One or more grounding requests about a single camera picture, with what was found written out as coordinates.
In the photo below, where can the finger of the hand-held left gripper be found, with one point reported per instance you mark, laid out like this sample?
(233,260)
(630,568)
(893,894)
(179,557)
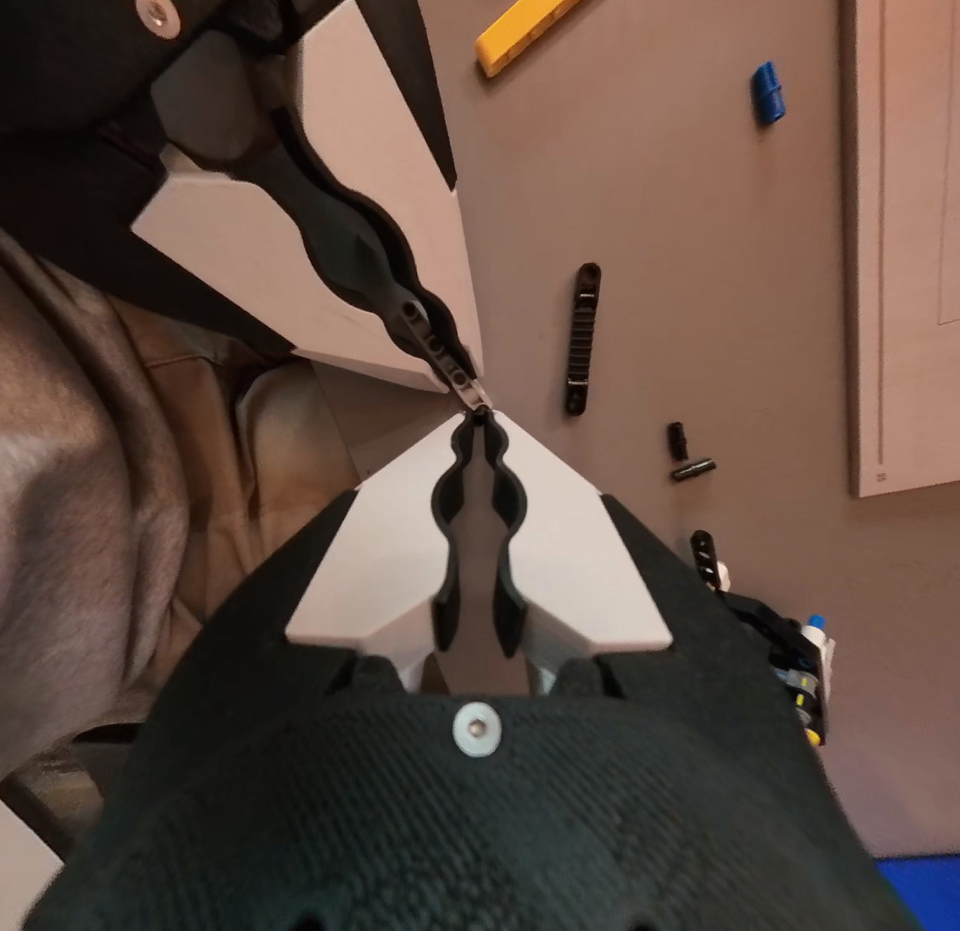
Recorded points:
(390,158)
(247,256)

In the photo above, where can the person's beige sweatshirt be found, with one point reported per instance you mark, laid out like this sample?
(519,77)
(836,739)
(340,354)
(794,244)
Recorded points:
(67,458)

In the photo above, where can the black lego gear rack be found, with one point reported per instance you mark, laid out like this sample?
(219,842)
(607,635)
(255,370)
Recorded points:
(583,338)

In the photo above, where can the black lego beam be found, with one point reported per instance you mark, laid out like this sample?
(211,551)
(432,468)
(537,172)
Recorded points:
(705,560)

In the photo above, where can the white instruction booklet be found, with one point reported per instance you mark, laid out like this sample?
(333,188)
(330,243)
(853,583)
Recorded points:
(907,233)

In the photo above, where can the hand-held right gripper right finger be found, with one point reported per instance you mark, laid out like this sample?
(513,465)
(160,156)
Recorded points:
(585,563)

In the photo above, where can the yellow lego beam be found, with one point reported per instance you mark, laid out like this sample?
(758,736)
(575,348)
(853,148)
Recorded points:
(540,17)

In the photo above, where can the blue lego pin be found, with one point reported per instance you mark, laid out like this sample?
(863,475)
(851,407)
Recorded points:
(767,95)

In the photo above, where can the partly built lego assembly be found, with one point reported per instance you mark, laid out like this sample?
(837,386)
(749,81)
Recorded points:
(787,661)

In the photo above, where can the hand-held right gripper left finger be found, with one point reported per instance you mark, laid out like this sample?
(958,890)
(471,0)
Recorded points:
(367,563)

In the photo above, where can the grey lego beam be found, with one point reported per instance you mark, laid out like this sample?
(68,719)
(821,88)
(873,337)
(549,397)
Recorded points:
(450,372)

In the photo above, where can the blue plastic object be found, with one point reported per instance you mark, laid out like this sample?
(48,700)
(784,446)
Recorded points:
(922,893)

